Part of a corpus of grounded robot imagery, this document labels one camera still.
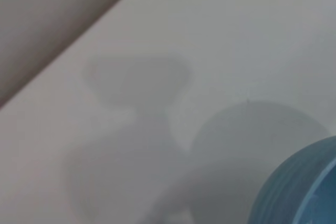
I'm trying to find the blue bowl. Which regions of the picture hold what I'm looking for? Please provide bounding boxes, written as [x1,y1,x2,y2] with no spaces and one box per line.
[247,135,336,224]

